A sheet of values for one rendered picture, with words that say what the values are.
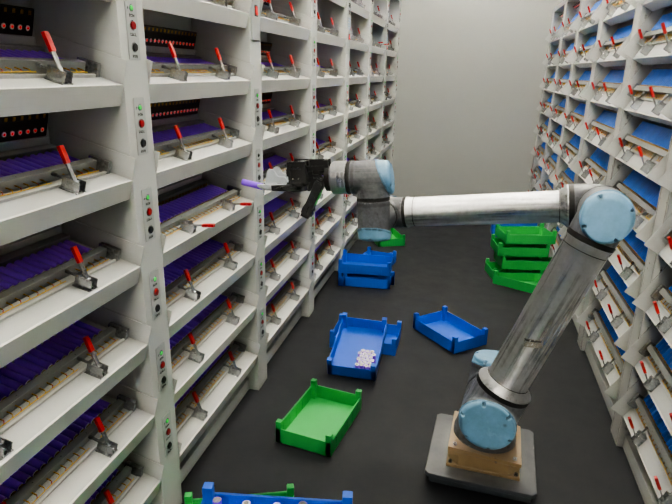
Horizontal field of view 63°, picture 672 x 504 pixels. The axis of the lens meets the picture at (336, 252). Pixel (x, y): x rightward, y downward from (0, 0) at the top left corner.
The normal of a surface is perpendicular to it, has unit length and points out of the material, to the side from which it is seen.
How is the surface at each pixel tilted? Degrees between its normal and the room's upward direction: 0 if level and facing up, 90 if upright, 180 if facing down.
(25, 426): 15
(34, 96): 105
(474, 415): 91
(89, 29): 90
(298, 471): 0
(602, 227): 79
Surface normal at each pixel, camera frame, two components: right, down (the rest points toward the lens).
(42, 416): 0.28, -0.89
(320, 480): 0.02, -0.95
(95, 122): -0.23, 0.30
